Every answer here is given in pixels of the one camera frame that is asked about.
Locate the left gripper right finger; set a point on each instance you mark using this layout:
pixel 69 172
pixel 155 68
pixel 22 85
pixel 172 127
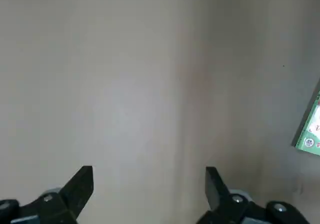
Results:
pixel 225 209

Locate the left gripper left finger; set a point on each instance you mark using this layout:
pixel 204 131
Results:
pixel 75 199

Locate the colourful green red book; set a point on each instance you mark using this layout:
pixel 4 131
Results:
pixel 310 134

